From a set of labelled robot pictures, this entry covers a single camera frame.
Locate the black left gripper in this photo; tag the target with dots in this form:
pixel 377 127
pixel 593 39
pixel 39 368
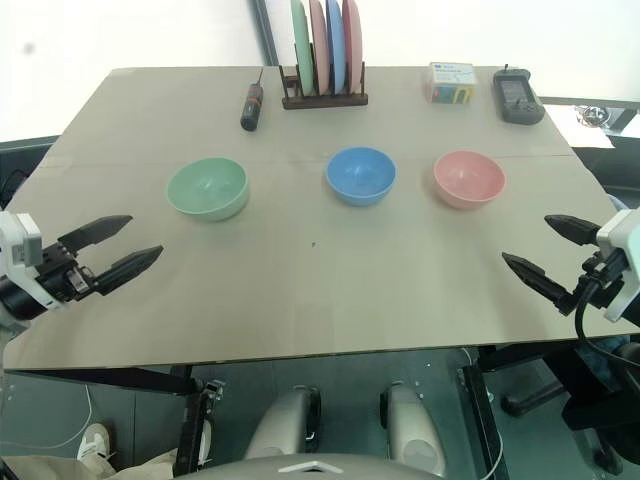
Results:
pixel 60 277

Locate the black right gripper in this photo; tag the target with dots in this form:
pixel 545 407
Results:
pixel 600 280

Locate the green bowl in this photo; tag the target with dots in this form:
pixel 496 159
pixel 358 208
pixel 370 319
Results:
pixel 207 187

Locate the pink bowl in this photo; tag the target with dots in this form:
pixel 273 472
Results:
pixel 469 177

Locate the black office chair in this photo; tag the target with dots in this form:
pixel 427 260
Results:
pixel 600 395

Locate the black handheld remote controller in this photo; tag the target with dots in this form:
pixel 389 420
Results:
pixel 517 97

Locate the white sneaker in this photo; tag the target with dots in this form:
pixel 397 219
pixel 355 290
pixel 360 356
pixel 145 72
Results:
pixel 95 440

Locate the black and red screwdriver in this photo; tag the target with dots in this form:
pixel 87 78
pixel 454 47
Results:
pixel 251 106

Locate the clear box of cards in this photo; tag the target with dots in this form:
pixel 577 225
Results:
pixel 451 82

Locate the blue bowl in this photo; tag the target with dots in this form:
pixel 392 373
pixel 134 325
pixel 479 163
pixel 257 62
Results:
pixel 361 175

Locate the beige trousers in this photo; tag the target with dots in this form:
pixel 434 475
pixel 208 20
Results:
pixel 60 465

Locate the silver right robot leg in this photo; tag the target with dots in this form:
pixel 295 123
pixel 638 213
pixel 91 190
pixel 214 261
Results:
pixel 415 430

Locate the silver robot leg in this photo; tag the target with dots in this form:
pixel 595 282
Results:
pixel 415 430
pixel 282 425

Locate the silver left robot leg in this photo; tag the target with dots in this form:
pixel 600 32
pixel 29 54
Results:
pixel 282 425

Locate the dark wooden plate rack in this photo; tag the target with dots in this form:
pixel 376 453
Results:
pixel 325 100

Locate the black upright pole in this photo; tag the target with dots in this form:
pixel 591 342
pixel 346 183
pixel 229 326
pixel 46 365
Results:
pixel 267 30

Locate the green plate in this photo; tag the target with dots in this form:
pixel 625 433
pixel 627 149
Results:
pixel 301 45

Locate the pink plate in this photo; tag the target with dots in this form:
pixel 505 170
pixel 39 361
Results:
pixel 319 45
pixel 352 42

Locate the silver robot torso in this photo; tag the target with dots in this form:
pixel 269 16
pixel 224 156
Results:
pixel 310 467

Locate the blue plate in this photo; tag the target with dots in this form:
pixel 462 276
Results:
pixel 335 45

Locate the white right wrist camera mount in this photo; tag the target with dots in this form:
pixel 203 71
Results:
pixel 620 237

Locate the black table frame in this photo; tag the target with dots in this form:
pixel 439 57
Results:
pixel 195 425

